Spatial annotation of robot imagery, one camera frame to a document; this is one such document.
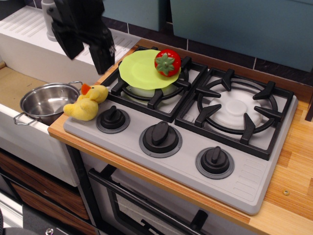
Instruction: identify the light green plate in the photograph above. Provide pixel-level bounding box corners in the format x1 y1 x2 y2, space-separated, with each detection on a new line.
119 49 181 90

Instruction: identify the black stove knob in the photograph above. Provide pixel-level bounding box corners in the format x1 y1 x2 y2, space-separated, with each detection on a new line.
196 146 235 180
139 121 182 158
96 105 130 134

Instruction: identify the white toy sink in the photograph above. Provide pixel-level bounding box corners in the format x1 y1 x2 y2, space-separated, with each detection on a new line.
0 5 142 188

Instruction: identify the black right stove knob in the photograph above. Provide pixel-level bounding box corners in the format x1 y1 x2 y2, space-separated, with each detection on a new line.
196 146 235 180

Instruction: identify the yellow stuffed duck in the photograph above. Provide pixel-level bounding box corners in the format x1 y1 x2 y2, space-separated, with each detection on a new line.
63 84 109 121

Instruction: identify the black left stove knob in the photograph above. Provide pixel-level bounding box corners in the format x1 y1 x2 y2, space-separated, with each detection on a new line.
96 105 130 134

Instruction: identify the grey toy faucet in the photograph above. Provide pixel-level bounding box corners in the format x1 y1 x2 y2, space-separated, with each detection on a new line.
41 0 57 42

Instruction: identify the red toy strawberry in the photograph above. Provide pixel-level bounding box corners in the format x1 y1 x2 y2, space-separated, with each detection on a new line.
155 49 181 77

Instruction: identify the stainless steel pot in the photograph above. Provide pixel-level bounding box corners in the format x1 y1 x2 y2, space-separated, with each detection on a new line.
13 81 83 125

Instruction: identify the teal wall cabinet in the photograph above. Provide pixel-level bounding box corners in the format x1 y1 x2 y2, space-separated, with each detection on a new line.
170 0 313 72
103 0 167 31

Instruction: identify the wooden drawer front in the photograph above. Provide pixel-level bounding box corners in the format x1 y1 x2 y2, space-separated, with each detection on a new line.
0 149 96 235

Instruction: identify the toy oven door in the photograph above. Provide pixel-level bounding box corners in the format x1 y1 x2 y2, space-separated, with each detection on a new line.
88 165 250 235

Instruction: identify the teal wall cabinet right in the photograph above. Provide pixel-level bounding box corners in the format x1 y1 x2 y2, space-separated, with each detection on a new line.
170 0 313 72

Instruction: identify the black left burner grate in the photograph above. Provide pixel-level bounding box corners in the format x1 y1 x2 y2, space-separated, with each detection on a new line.
100 47 208 123

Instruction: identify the black middle stove knob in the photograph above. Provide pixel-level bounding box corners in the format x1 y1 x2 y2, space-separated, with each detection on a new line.
139 121 182 158

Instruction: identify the black burner grate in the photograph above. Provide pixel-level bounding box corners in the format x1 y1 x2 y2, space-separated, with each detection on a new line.
175 69 296 160
100 47 208 123

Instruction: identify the black oven door handle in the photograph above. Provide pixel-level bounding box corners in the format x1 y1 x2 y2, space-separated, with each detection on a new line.
88 169 207 235

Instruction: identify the black right burner grate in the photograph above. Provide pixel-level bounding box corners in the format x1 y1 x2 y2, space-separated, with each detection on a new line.
175 69 296 160

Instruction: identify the teal wall cabinet left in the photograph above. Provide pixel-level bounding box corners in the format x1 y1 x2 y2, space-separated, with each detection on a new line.
103 0 167 31

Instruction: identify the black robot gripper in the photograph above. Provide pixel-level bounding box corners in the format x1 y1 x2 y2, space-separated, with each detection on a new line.
48 0 115 75

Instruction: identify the grey toy stove top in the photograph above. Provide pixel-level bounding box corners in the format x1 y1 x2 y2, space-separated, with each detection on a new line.
63 50 299 216

